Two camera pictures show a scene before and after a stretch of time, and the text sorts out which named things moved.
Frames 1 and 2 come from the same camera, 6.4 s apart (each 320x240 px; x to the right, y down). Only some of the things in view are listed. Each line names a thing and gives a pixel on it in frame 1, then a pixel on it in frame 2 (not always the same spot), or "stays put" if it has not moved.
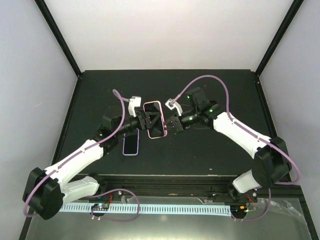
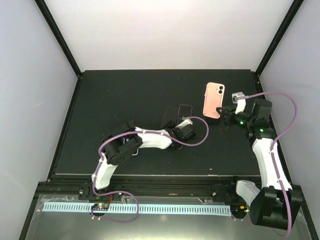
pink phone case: (155, 119) -> (214, 97)
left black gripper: (146, 119) -> (170, 124)
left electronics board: (100, 206) stays put
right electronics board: (238, 210) stays put
